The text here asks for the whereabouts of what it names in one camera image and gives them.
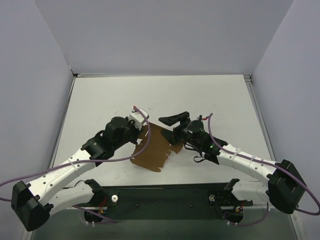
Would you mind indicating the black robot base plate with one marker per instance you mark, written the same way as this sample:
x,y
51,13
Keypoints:
x,y
199,201

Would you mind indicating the aluminium table edge rail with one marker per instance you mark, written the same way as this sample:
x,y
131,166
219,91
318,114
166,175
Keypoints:
x,y
249,84

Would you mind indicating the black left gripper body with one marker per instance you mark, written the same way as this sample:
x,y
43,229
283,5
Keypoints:
x,y
136,133

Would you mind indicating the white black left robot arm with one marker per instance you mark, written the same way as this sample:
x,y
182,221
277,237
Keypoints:
x,y
34,202

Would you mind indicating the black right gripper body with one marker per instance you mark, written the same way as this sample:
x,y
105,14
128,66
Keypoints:
x,y
178,129

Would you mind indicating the brown paper box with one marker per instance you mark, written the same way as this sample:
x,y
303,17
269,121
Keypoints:
x,y
154,156

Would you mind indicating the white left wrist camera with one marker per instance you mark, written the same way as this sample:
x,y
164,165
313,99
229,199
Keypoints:
x,y
137,118

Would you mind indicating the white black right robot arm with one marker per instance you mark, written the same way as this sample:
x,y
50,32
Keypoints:
x,y
278,183

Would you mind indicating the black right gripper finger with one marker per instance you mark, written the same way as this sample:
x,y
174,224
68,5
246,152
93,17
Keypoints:
x,y
171,120
169,136

